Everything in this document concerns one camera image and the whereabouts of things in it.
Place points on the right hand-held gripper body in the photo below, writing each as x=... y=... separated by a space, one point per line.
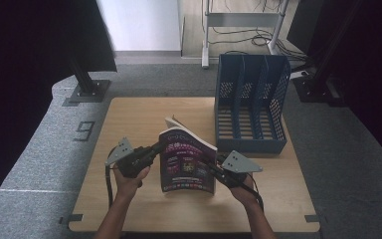
x=237 y=166

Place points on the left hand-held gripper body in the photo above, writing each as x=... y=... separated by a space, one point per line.
x=132 y=162

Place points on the purple magazine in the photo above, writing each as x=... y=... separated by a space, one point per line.
x=187 y=162

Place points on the person's left hand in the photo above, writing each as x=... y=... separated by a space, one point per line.
x=129 y=184

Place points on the person's right hand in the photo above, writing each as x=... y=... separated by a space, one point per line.
x=243 y=194

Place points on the blue plastic file rack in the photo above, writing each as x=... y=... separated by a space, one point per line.
x=250 y=144

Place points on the black stand with base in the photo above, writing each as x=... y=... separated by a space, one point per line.
x=315 y=88

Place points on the white power strip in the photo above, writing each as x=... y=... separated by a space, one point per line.
x=299 y=74

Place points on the white metal stand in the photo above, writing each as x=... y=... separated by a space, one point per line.
x=242 y=19

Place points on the black curtain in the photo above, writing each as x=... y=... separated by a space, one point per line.
x=378 y=66
x=30 y=66

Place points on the black post with base plate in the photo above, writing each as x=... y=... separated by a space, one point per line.
x=88 y=88

